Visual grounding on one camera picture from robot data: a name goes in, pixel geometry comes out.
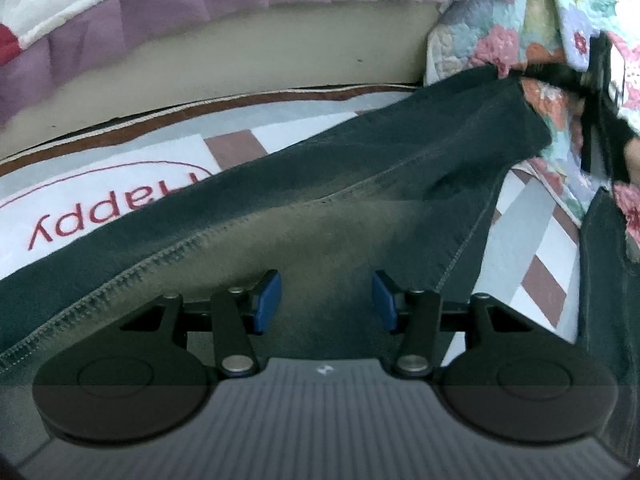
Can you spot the white bear-print quilt purple ruffle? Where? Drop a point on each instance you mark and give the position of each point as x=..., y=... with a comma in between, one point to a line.
x=150, y=5

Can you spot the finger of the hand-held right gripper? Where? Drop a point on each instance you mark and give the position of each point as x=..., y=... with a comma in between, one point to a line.
x=550, y=76

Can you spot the dark denim jeans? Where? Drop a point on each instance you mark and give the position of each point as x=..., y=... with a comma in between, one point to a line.
x=350, y=200

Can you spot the floral patchwork quilt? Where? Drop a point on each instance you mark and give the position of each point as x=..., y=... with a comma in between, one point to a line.
x=500, y=35

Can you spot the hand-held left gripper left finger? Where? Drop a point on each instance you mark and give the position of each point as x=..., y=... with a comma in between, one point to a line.
x=267, y=302

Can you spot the checked bed mat brown border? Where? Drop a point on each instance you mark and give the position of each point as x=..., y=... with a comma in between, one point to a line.
x=125, y=170

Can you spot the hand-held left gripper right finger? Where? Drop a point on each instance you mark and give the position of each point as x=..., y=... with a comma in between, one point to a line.
x=385, y=302

